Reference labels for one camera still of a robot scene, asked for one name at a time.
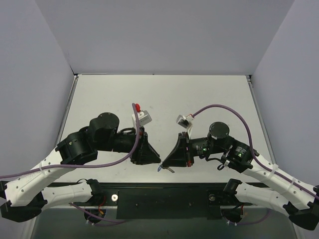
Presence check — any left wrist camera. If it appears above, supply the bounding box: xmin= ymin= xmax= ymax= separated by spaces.
xmin=132 ymin=111 xmax=152 ymax=129

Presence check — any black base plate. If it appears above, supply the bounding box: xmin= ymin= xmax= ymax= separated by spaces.
xmin=47 ymin=182 xmax=270 ymax=221

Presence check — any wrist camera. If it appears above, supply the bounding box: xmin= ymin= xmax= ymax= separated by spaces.
xmin=176 ymin=114 xmax=194 ymax=138
xmin=132 ymin=111 xmax=152 ymax=129

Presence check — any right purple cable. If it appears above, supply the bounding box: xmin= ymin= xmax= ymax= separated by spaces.
xmin=191 ymin=104 xmax=319 ymax=195

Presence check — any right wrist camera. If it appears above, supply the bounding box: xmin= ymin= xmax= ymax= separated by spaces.
xmin=176 ymin=114 xmax=194 ymax=138

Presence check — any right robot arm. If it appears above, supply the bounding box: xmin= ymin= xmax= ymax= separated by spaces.
xmin=161 ymin=119 xmax=319 ymax=231

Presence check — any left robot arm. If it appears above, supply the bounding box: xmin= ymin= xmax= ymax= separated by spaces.
xmin=0 ymin=113 xmax=160 ymax=223

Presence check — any silver key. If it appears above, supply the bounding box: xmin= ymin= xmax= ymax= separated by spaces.
xmin=164 ymin=167 xmax=175 ymax=173

